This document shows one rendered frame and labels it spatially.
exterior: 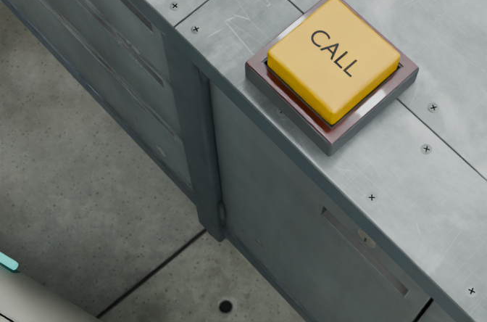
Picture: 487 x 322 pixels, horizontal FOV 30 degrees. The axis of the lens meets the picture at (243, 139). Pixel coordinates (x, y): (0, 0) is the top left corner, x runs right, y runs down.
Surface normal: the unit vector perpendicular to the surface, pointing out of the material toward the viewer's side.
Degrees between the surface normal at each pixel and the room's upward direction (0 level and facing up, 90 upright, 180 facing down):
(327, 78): 0
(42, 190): 0
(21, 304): 17
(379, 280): 90
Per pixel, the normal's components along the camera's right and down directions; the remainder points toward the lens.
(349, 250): -0.73, 0.63
